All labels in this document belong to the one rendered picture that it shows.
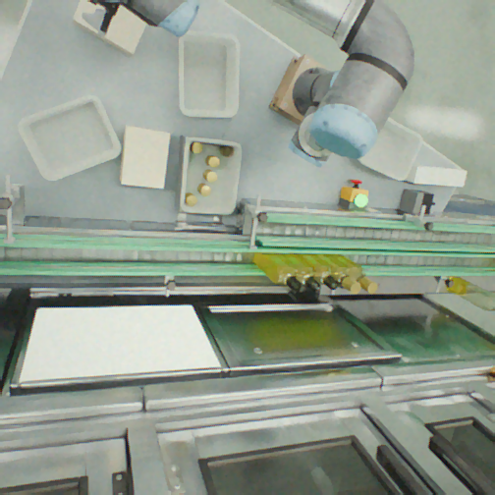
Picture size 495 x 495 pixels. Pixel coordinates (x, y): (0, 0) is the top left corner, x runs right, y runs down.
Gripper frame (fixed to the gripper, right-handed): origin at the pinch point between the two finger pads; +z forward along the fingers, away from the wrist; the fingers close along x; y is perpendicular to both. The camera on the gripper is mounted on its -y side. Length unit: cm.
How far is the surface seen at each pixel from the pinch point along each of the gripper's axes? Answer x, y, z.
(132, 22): -0.9, -4.5, 9.8
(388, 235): 17, -108, 5
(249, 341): 57, -58, -27
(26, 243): 60, -2, -4
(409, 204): 3, -116, 13
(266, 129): 5, -54, 18
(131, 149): 29.1, -17.3, 9.9
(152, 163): 30.0, -24.2, 10.0
